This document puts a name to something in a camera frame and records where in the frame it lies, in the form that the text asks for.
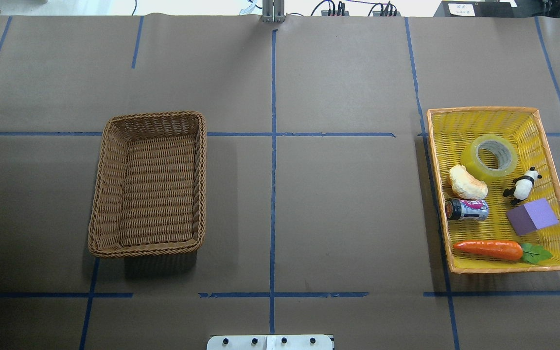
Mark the yellow tape roll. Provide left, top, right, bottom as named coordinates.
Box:
left=461, top=134, right=518, bottom=184

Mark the brown wicker basket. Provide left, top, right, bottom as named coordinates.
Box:
left=87, top=111, right=207, bottom=259

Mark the yellow plastic basket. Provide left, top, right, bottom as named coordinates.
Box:
left=425, top=106, right=560, bottom=273

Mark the small drink can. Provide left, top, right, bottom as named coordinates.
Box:
left=445, top=198, right=489, bottom=221

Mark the toy bread croissant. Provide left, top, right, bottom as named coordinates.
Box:
left=449, top=165, right=489, bottom=201

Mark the toy orange carrot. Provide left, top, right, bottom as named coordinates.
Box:
left=453, top=240, right=553, bottom=264

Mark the black box with label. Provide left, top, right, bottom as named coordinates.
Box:
left=433, top=0, right=515, bottom=18

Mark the toy panda figure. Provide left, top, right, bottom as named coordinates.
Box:
left=502, top=166, right=542, bottom=206

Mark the purple foam cube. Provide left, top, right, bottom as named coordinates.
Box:
left=506, top=198, right=559, bottom=236

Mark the aluminium frame post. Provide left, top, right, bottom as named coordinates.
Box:
left=262, top=0, right=286, bottom=23

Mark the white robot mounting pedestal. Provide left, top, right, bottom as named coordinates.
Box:
left=206, top=334, right=335, bottom=350

